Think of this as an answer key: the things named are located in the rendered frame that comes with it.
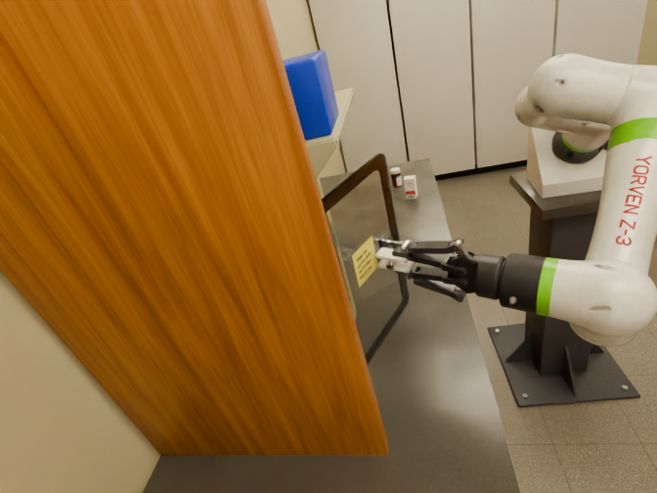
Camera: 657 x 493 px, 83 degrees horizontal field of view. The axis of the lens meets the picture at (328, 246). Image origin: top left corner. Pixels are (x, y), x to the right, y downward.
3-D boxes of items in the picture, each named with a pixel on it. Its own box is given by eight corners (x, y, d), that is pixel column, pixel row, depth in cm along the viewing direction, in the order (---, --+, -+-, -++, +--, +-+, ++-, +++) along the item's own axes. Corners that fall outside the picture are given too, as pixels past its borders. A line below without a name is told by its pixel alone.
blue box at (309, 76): (258, 150, 49) (234, 78, 45) (277, 128, 58) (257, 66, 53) (331, 135, 47) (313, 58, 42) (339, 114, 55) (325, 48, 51)
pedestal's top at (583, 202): (596, 166, 145) (597, 156, 143) (650, 202, 119) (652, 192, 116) (509, 183, 151) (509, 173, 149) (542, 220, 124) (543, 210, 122)
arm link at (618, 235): (607, 138, 68) (690, 140, 62) (604, 169, 77) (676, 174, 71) (556, 328, 62) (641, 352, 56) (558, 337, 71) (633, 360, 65)
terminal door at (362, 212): (342, 396, 76) (284, 229, 55) (407, 300, 95) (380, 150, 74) (345, 398, 75) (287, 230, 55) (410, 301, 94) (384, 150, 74)
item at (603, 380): (583, 317, 197) (607, 156, 151) (639, 397, 156) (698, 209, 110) (487, 329, 206) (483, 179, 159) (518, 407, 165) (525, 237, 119)
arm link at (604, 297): (671, 255, 48) (660, 339, 46) (654, 281, 58) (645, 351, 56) (547, 242, 56) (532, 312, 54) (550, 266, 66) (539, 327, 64)
